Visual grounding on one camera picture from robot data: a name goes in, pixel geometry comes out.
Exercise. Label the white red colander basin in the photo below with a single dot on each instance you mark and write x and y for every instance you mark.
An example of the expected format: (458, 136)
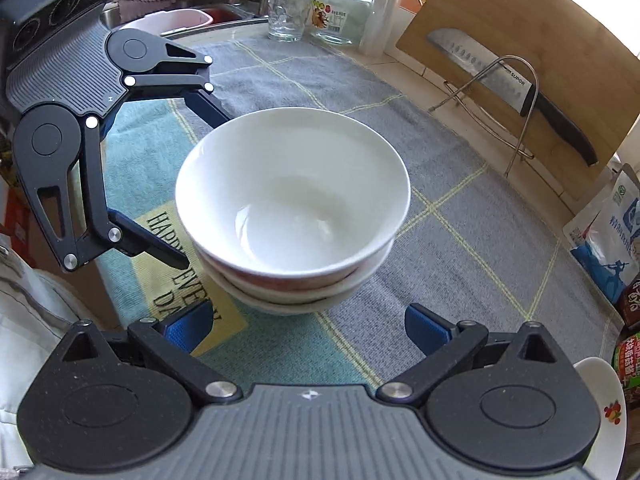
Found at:
(162, 23)

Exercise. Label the dark vinegar bottle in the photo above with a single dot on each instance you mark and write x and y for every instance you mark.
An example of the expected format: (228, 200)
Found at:
(628, 305)

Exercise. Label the large white bowl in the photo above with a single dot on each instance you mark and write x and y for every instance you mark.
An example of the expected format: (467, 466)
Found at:
(278, 295)

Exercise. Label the blue white salt bag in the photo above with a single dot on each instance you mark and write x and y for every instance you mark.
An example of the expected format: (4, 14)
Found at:
(604, 235)

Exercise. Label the bamboo cutting board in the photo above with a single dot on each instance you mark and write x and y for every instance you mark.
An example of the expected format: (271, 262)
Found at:
(580, 65)

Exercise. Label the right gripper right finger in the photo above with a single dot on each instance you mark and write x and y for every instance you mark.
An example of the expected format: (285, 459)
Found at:
(448, 348)

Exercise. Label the clear glass mug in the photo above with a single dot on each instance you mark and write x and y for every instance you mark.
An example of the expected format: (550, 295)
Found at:
(287, 19)

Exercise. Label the green lid sauce jar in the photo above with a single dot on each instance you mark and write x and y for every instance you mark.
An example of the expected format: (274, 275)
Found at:
(626, 362)

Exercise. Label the grey teal checked towel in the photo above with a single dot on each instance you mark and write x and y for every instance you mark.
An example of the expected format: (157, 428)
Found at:
(469, 248)

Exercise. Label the pink white dishcloth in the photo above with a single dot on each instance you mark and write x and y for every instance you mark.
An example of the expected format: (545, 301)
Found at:
(130, 10)

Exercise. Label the white bowl purple flowers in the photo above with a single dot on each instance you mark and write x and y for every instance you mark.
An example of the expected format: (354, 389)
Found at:
(292, 189)

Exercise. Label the glass jar green lid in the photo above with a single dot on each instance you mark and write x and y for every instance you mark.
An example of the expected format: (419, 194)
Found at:
(339, 22)

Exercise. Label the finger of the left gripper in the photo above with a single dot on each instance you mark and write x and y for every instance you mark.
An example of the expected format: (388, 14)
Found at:
(49, 141)
(154, 67)

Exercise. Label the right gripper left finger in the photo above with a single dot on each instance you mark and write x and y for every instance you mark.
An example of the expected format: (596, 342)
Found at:
(166, 346)

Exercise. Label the white bowl pink flowers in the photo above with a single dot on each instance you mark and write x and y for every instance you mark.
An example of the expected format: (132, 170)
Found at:
(300, 274)

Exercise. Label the santoku kitchen knife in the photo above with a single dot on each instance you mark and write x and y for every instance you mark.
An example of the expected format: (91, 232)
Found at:
(508, 84)

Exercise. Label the stained white fruit plate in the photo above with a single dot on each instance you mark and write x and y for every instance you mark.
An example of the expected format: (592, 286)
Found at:
(607, 452)

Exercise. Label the steel sink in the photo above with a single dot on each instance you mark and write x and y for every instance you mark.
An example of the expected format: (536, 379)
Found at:
(247, 12)

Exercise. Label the tall plastic wrap roll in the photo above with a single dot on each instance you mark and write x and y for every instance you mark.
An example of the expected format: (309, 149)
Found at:
(378, 28)

